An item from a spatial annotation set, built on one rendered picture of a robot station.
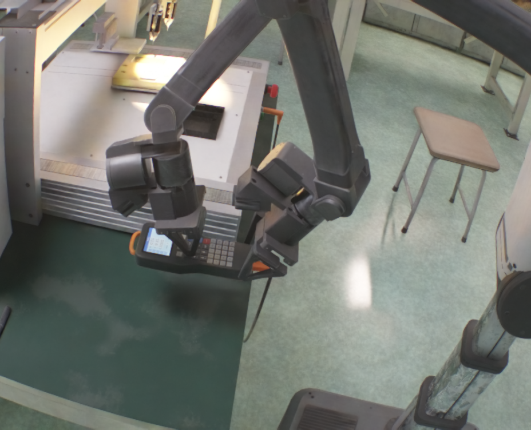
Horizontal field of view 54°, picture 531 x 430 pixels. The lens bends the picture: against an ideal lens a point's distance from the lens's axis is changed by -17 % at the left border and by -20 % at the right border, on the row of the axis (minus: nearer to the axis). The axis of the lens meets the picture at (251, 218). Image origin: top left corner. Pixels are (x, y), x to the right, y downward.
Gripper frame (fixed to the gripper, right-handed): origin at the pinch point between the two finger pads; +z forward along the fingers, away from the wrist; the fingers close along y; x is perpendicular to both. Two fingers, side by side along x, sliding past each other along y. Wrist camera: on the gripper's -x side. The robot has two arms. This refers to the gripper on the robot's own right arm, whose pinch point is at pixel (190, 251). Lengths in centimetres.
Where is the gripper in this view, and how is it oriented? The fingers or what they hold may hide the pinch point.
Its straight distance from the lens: 101.1
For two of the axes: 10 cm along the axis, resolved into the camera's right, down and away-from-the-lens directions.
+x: 9.9, -0.3, -1.2
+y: -0.7, 6.3, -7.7
